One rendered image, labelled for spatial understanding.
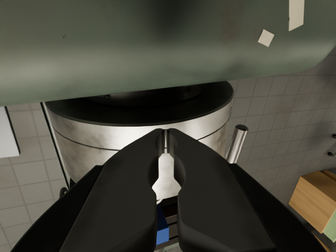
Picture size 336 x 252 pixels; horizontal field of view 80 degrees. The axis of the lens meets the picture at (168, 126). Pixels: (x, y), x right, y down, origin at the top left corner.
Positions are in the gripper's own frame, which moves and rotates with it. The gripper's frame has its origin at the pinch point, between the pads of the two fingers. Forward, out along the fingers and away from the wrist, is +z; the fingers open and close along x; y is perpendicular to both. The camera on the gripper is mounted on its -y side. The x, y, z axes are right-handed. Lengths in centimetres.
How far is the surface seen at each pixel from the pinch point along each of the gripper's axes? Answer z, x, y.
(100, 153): 9.5, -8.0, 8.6
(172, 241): 39, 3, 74
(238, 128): 4.8, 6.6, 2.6
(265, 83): 173, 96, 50
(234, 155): 4.4, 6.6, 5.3
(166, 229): 22.9, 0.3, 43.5
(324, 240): 205, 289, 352
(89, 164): 10.2, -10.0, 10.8
